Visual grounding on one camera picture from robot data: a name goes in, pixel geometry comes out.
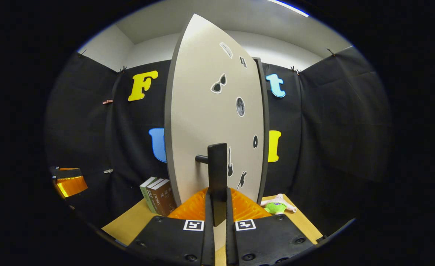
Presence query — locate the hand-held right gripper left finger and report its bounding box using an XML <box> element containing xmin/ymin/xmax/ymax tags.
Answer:
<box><xmin>127</xmin><ymin>187</ymin><xmax>216</xmax><ymax>266</ymax></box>

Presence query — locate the dark grey cabinet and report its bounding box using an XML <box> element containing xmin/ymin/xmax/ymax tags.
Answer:
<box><xmin>254</xmin><ymin>57</ymin><xmax>271</xmax><ymax>204</ymax></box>

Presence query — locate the thin brown book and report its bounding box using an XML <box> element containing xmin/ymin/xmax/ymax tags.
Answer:
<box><xmin>146</xmin><ymin>178</ymin><xmax>165</xmax><ymax>216</ymax></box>

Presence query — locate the black backdrop cloth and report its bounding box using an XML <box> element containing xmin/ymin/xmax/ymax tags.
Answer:
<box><xmin>44</xmin><ymin>45</ymin><xmax>392</xmax><ymax>237</ymax></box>

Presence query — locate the ceiling light strip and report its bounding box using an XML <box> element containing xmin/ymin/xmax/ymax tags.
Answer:
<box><xmin>267</xmin><ymin>0</ymin><xmax>309</xmax><ymax>18</ymax></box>

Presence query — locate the green plush toy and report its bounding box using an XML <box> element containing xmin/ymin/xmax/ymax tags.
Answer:
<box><xmin>260</xmin><ymin>193</ymin><xmax>298</xmax><ymax>215</ymax></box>

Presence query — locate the row of black cloth clamps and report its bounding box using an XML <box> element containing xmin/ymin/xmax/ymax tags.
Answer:
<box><xmin>78</xmin><ymin>48</ymin><xmax>337</xmax><ymax>74</ymax></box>

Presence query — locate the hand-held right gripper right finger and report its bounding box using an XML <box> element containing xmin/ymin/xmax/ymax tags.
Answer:
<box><xmin>224</xmin><ymin>187</ymin><xmax>320</xmax><ymax>266</ymax></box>

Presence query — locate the beige cabinet door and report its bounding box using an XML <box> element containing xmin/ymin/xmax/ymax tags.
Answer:
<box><xmin>164</xmin><ymin>14</ymin><xmax>266</xmax><ymax>255</ymax></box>

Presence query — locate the thick brown book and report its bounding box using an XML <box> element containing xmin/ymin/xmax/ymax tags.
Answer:
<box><xmin>151</xmin><ymin>180</ymin><xmax>178</xmax><ymax>217</ymax></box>

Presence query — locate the black cabinet door handle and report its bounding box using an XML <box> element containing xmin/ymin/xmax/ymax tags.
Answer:
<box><xmin>195</xmin><ymin>143</ymin><xmax>228</xmax><ymax>227</ymax></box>

